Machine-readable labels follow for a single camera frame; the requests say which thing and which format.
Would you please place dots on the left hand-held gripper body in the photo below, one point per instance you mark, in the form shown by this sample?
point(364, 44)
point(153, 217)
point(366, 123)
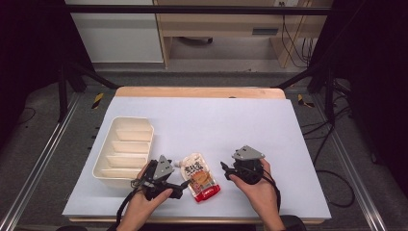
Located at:
point(159, 177)

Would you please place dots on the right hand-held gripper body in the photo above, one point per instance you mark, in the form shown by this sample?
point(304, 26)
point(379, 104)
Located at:
point(247, 165)

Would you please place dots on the spouted sauce pouch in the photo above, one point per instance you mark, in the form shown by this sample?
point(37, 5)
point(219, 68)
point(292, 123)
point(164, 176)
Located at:
point(198, 176)

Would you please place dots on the cream divided storage box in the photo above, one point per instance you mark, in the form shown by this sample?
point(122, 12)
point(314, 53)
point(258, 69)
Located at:
point(125, 151)

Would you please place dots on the person's right hand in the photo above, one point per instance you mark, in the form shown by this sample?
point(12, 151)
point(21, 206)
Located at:
point(260, 192)

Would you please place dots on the person's left hand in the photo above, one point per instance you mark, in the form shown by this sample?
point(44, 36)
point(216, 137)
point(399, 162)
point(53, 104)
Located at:
point(145, 204)

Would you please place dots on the white table mat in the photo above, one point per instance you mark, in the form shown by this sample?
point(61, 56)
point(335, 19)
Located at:
point(198, 134)

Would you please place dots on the yellow black floor tape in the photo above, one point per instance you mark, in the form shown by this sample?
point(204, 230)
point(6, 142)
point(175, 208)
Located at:
point(97, 100)
point(303, 101)

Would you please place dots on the black metal stand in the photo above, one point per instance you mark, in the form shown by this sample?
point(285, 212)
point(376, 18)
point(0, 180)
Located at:
point(69, 86)
point(320, 86)

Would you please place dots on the wooden desk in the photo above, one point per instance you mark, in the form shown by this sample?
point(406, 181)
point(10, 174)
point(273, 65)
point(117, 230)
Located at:
point(224, 24)

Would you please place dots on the white cabinet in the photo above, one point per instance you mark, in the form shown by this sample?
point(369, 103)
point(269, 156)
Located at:
point(120, 35)

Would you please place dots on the aluminium floor rail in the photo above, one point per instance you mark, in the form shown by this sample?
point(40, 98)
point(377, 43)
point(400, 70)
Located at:
point(35, 166)
point(352, 173)

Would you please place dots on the black metal frame bar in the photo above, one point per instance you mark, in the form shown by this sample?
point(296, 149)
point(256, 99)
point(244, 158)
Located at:
point(198, 9)

